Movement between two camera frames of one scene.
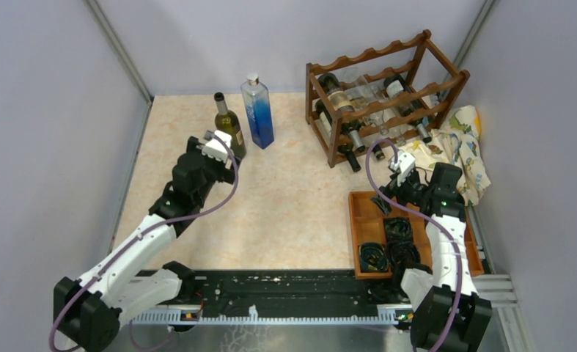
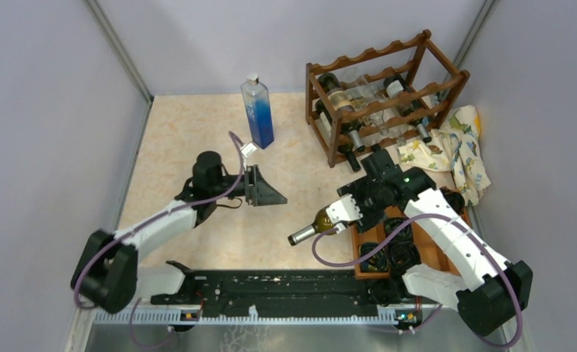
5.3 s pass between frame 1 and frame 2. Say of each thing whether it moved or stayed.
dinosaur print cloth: stayed
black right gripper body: moved
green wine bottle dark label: stayed
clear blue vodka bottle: stayed
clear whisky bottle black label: moved
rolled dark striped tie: stayed
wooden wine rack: stayed
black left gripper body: moved
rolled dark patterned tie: stayed
